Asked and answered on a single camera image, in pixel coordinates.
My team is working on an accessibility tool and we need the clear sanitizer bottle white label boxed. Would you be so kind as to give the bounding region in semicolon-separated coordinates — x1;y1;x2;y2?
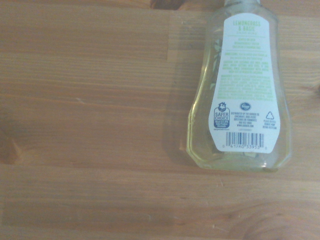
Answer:
185;0;294;172

